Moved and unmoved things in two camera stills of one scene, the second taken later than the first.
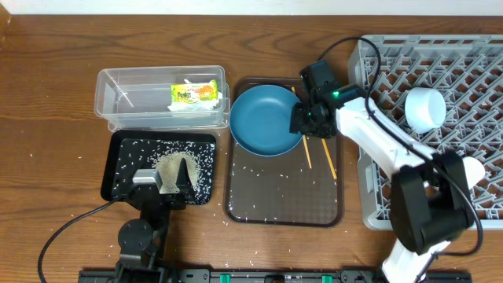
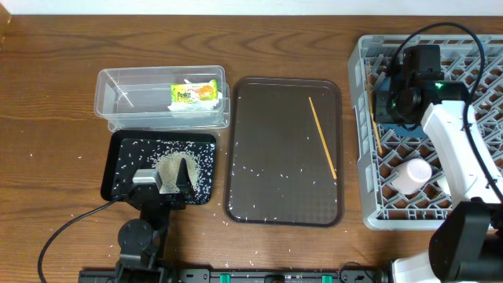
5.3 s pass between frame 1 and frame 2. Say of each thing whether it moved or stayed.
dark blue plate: moved
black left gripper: stayed
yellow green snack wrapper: stayed
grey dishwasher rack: stayed
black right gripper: moved
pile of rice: stayed
